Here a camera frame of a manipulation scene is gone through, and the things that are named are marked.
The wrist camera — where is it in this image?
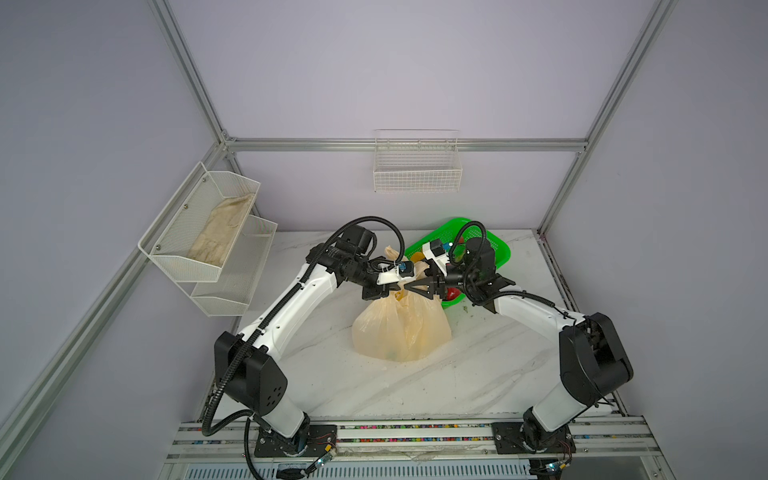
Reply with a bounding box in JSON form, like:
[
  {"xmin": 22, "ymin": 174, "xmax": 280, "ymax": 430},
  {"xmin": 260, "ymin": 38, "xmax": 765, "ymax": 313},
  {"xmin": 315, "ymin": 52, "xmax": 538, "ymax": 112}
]
[
  {"xmin": 422, "ymin": 238, "xmax": 450, "ymax": 275},
  {"xmin": 377, "ymin": 261, "xmax": 416, "ymax": 285}
]

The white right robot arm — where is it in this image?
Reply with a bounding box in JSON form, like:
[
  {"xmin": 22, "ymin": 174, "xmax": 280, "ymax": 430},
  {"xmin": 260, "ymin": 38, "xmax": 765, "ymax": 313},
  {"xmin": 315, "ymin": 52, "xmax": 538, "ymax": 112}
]
[{"xmin": 405, "ymin": 221, "xmax": 634, "ymax": 453}]

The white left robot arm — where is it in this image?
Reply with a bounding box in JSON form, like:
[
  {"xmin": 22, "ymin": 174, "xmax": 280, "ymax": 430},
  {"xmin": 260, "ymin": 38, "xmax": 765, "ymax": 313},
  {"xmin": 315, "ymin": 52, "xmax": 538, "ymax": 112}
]
[{"xmin": 201, "ymin": 215, "xmax": 413, "ymax": 450}]

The green plastic fruit basket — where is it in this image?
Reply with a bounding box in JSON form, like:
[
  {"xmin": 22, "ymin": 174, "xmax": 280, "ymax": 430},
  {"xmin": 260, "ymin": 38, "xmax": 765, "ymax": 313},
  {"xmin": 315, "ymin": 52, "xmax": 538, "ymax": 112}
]
[{"xmin": 404, "ymin": 218, "xmax": 515, "ymax": 313}]

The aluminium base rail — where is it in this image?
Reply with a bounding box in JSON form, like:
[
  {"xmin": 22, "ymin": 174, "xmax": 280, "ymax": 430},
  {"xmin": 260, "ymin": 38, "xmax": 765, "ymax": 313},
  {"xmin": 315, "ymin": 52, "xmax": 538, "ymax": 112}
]
[{"xmin": 159, "ymin": 415, "xmax": 675, "ymax": 479}]

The lower white mesh shelf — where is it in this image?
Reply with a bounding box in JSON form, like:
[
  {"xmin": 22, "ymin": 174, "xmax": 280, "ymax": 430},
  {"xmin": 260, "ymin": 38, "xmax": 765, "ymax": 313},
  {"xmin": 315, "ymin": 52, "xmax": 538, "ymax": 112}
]
[{"xmin": 191, "ymin": 215, "xmax": 278, "ymax": 317}]

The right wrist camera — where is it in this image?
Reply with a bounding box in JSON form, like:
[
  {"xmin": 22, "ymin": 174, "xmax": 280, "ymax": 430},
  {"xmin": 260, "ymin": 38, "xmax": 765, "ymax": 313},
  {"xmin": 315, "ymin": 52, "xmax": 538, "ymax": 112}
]
[{"xmin": 422, "ymin": 238, "xmax": 450, "ymax": 275}]

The white mesh wall shelf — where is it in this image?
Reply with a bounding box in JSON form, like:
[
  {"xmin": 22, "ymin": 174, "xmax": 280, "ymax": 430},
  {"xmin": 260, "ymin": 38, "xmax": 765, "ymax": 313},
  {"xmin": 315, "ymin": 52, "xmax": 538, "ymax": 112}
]
[{"xmin": 138, "ymin": 163, "xmax": 260, "ymax": 283}]

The cream banana print plastic bag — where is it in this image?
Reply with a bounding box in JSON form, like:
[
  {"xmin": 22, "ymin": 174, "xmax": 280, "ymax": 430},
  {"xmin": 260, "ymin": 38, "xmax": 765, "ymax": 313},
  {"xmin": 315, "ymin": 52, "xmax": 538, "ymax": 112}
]
[{"xmin": 352, "ymin": 280, "xmax": 452, "ymax": 362}]

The red fake apple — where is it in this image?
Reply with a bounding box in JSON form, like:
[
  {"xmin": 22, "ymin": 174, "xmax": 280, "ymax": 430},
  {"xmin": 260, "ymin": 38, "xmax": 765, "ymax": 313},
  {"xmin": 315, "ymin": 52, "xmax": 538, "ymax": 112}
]
[{"xmin": 444, "ymin": 288, "xmax": 461, "ymax": 301}]

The white wire wall basket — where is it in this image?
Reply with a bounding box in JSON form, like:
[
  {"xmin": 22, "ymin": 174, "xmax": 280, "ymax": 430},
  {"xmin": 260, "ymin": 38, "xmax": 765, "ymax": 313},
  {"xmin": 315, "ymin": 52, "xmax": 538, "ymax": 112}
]
[{"xmin": 373, "ymin": 129, "xmax": 463, "ymax": 194}]

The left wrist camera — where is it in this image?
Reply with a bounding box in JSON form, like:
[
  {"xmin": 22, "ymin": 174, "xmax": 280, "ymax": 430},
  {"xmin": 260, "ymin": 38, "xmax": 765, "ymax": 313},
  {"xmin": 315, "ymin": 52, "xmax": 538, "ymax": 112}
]
[{"xmin": 377, "ymin": 261, "xmax": 416, "ymax": 285}]

